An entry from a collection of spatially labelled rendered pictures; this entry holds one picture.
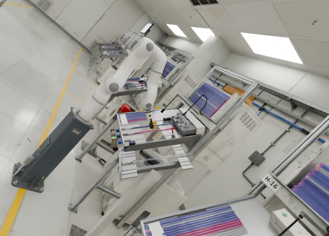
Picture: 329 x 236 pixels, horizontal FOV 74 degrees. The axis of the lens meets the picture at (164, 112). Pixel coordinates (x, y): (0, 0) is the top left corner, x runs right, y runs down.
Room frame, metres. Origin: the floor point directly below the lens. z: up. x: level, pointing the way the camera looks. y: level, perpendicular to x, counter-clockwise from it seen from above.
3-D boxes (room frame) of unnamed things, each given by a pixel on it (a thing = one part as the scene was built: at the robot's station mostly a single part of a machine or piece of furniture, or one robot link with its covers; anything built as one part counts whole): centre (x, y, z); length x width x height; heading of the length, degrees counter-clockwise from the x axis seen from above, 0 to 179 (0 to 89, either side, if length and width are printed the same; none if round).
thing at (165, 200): (2.38, -0.35, 0.31); 0.70 x 0.65 x 0.62; 28
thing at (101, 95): (1.70, 0.46, 1.00); 0.19 x 0.12 x 0.24; 29
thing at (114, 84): (1.64, 0.43, 1.25); 0.16 x 0.12 x 0.50; 29
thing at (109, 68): (6.52, 1.88, 0.95); 1.36 x 0.82 x 1.90; 118
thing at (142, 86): (3.56, 0.49, 0.66); 1.01 x 0.73 x 1.31; 118
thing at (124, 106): (2.79, 0.40, 0.39); 0.24 x 0.24 x 0.78; 28
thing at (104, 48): (7.79, 2.57, 0.95); 1.37 x 0.82 x 1.90; 118
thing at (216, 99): (2.27, -0.27, 1.52); 0.51 x 0.13 x 0.27; 28
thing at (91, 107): (1.67, 0.45, 0.79); 0.19 x 0.19 x 0.18
